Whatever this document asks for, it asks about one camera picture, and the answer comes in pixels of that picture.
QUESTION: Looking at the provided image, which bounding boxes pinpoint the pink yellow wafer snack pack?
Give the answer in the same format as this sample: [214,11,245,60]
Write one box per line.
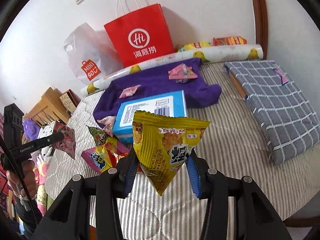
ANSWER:
[81,146,130,174]

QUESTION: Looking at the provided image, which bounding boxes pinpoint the yellow rice cracker packet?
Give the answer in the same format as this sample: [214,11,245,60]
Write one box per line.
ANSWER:
[132,111,210,196]

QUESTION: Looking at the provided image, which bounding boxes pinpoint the strawberry white candy packet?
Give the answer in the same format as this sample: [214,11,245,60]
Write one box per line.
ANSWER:
[52,121,76,159]

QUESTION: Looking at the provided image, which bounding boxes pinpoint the pale pink peach snack packet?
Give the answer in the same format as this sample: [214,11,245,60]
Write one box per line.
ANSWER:
[119,85,141,99]

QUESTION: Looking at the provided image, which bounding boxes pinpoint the pink nutrition label snack packet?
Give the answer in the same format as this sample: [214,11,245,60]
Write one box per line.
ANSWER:
[168,63,198,80]

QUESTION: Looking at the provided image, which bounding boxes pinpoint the person left hand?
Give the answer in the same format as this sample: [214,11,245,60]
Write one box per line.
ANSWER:
[6,160,38,199]

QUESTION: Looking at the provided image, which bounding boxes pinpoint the green snack packet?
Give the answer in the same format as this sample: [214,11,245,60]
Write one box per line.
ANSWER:
[87,126,111,146]

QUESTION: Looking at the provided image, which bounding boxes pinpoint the striped quilted mattress cover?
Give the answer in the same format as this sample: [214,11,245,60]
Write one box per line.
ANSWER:
[45,63,319,239]

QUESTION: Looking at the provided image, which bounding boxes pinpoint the pink cartoon snack packet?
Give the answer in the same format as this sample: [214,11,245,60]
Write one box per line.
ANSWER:
[98,116,116,137]

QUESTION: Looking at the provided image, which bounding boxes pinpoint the wooden chair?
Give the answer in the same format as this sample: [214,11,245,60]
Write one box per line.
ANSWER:
[23,87,71,127]

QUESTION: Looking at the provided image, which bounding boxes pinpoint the blue white snack box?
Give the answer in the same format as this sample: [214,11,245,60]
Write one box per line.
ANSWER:
[112,89,188,145]

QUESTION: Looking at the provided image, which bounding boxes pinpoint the patterned brown box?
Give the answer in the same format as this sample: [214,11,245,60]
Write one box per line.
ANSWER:
[59,89,80,115]

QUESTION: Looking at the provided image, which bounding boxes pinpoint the purple towel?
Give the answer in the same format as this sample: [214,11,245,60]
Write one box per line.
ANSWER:
[93,58,222,122]

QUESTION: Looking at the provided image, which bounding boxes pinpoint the grey checked cushion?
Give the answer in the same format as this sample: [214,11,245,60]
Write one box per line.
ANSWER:
[225,60,319,165]

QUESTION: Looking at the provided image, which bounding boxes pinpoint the white Miniso plastic bag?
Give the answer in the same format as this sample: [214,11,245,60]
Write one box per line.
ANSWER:
[63,23,123,85]

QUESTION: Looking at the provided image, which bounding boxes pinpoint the rolled lemon print mat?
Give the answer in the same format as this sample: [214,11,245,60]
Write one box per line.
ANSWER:
[80,44,264,97]

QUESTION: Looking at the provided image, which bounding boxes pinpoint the red Haidilao paper bag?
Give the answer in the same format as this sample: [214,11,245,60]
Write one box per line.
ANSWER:
[104,0,175,67]

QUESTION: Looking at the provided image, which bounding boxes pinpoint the orange red snack bag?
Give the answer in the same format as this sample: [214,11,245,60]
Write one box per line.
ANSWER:
[213,36,247,46]

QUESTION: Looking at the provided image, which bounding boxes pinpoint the yellow snack bag by wall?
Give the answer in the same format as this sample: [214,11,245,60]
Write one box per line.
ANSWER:
[177,41,212,51]

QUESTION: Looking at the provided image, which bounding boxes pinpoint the brown wooden door frame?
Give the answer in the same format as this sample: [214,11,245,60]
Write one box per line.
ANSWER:
[252,0,268,60]

